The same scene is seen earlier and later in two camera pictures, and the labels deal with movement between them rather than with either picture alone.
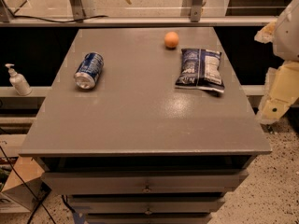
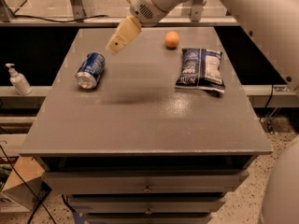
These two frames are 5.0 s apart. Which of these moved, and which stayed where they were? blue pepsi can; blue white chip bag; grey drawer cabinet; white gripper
Moved: white gripper
Stayed: blue pepsi can; grey drawer cabinet; blue white chip bag
